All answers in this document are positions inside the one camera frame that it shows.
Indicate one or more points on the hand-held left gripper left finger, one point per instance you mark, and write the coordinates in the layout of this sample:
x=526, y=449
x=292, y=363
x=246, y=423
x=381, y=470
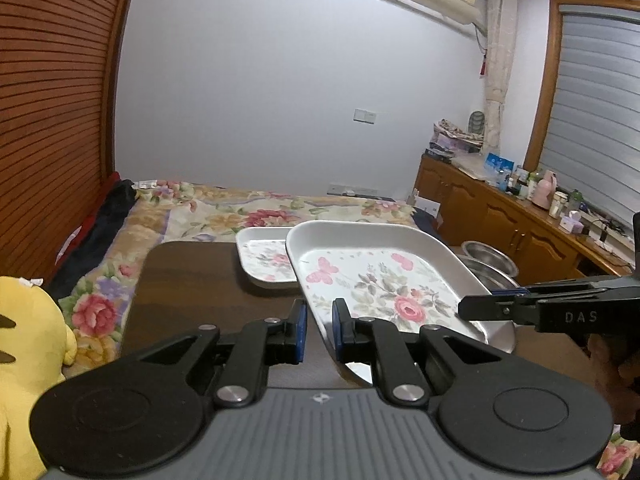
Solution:
x=300, y=332

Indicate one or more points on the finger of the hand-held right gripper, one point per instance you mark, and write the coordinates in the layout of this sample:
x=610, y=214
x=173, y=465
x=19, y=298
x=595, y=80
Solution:
x=505, y=291
x=485, y=307

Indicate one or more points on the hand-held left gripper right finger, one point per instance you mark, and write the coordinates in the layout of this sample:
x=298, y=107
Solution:
x=341, y=332

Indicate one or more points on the stainless steel bowl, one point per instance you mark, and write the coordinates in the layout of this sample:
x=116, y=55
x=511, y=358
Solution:
x=495, y=282
x=487, y=252

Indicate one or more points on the large floral tray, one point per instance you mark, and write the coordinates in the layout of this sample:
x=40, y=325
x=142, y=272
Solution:
x=380, y=275

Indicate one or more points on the small floral tray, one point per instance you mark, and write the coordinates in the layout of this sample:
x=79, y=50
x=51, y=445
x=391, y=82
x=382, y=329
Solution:
x=265, y=257

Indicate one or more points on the person's right hand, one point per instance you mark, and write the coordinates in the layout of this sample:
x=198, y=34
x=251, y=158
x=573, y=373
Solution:
x=620, y=375

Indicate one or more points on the white power strip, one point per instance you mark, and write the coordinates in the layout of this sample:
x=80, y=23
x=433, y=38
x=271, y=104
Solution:
x=610, y=242

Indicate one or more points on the wooden cabinet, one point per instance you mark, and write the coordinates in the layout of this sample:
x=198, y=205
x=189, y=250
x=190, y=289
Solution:
x=480, y=215

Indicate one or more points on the small white box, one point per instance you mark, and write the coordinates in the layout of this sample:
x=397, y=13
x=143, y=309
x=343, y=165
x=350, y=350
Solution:
x=572, y=221

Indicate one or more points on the white jar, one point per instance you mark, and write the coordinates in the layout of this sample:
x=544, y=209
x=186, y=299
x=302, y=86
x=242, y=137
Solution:
x=557, y=205

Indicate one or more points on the pink bottle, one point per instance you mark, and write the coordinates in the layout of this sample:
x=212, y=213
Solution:
x=545, y=190

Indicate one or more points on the white cardboard box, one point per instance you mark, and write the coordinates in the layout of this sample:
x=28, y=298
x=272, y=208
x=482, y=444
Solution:
x=427, y=206

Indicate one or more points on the blue box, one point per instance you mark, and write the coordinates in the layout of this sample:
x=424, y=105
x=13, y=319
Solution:
x=499, y=166

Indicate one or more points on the white cloth pad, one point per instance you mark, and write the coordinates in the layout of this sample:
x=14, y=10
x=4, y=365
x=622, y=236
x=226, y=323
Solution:
x=470, y=165

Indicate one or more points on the stack of printed bags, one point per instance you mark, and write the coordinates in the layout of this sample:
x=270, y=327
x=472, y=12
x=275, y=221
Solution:
x=457, y=137

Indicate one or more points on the small grey fan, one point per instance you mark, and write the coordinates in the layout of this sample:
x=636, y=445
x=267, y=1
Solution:
x=476, y=122

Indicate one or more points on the grey window blind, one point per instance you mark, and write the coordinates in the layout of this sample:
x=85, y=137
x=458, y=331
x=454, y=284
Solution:
x=595, y=110

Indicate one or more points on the dark navy cloth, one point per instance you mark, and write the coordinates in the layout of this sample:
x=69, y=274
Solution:
x=107, y=220

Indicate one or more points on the red hanging ornament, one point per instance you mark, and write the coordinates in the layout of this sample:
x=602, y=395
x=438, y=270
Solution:
x=483, y=66

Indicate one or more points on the cream lace curtain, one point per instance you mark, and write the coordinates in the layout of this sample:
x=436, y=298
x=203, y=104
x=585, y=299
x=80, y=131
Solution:
x=500, y=60

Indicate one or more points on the yellow plush toy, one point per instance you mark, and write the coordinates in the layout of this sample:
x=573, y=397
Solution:
x=25, y=350

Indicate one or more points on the wooden louvred wardrobe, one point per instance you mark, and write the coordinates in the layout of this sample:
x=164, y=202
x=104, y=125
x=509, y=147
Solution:
x=50, y=85

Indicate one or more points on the wall socket strip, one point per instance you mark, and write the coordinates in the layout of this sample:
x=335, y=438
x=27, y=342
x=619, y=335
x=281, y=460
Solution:
x=352, y=189

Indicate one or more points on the wooden window frame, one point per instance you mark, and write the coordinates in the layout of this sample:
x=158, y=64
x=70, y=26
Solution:
x=545, y=85

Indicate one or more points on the white wall switch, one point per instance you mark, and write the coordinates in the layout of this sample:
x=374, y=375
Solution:
x=364, y=115

